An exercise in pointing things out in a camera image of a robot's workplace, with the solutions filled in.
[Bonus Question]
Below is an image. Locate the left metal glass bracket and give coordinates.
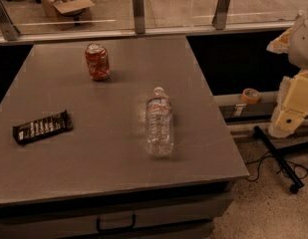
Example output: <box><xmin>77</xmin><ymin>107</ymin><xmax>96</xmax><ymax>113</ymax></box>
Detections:
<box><xmin>0</xmin><ymin>0</ymin><xmax>19</xmax><ymax>41</ymax></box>

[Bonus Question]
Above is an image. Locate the grey low side ledge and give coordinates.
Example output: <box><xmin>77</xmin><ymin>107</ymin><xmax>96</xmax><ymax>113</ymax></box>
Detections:
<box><xmin>214</xmin><ymin>92</ymin><xmax>277</xmax><ymax>120</ymax></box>

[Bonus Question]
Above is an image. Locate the right metal glass bracket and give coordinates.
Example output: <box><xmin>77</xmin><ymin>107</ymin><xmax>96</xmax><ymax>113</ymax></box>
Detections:
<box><xmin>212</xmin><ymin>0</ymin><xmax>231</xmax><ymax>30</ymax></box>

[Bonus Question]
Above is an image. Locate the black candy bar wrapper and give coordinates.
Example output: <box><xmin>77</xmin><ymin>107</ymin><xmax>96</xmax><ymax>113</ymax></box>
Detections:
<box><xmin>12</xmin><ymin>111</ymin><xmax>74</xmax><ymax>145</ymax></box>

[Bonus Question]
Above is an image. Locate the red soda can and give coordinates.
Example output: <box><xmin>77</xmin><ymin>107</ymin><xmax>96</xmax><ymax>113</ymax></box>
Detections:
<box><xmin>85</xmin><ymin>43</ymin><xmax>110</xmax><ymax>81</ymax></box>

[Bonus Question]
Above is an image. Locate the black drawer handle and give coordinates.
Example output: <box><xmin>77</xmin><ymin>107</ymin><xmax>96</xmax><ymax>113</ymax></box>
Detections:
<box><xmin>96</xmin><ymin>214</ymin><xmax>137</xmax><ymax>234</ymax></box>

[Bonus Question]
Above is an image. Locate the orange tape roll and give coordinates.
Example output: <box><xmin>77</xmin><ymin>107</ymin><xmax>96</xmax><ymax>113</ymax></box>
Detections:
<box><xmin>241</xmin><ymin>88</ymin><xmax>260</xmax><ymax>105</ymax></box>

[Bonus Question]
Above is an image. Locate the black wheeled stand leg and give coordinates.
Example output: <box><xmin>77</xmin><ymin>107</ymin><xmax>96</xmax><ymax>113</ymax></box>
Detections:
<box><xmin>253</xmin><ymin>125</ymin><xmax>308</xmax><ymax>194</ymax></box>

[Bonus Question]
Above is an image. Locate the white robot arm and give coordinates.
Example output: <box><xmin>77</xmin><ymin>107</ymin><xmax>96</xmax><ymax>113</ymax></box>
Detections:
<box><xmin>266</xmin><ymin>8</ymin><xmax>308</xmax><ymax>138</ymax></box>

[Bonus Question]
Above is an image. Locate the glass barrier panel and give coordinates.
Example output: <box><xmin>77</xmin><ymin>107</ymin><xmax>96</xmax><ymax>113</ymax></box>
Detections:
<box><xmin>1</xmin><ymin>0</ymin><xmax>308</xmax><ymax>39</ymax></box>

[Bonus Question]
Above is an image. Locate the metal glass bracket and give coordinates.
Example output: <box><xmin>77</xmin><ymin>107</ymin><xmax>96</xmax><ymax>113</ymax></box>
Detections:
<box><xmin>0</xmin><ymin>0</ymin><xmax>19</xmax><ymax>41</ymax></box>
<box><xmin>212</xmin><ymin>0</ymin><xmax>231</xmax><ymax>30</ymax></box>
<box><xmin>133</xmin><ymin>0</ymin><xmax>146</xmax><ymax>34</ymax></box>

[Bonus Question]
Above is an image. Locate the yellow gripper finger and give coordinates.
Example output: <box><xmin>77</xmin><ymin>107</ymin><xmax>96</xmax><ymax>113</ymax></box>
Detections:
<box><xmin>266</xmin><ymin>28</ymin><xmax>291</xmax><ymax>54</ymax></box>
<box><xmin>268</xmin><ymin>70</ymin><xmax>308</xmax><ymax>138</ymax></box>

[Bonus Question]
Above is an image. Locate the black floor cable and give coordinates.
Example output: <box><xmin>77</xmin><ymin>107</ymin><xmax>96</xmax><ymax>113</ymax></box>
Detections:
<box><xmin>245</xmin><ymin>147</ymin><xmax>308</xmax><ymax>183</ymax></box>

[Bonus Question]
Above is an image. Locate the clear plastic water bottle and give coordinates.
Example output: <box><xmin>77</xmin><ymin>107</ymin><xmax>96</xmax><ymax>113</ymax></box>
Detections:
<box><xmin>146</xmin><ymin>87</ymin><xmax>173</xmax><ymax>158</ymax></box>

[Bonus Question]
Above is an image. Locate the open cardboard box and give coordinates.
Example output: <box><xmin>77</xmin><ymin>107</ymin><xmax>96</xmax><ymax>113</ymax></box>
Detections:
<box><xmin>41</xmin><ymin>0</ymin><xmax>95</xmax><ymax>30</ymax></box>

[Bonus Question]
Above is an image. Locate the grey cabinet with drawer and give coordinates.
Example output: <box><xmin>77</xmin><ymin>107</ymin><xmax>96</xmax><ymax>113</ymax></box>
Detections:
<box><xmin>0</xmin><ymin>179</ymin><xmax>235</xmax><ymax>239</ymax></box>

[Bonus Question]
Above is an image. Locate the middle metal glass bracket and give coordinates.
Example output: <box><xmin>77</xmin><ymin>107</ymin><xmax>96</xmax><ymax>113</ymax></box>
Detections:
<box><xmin>133</xmin><ymin>0</ymin><xmax>146</xmax><ymax>34</ymax></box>

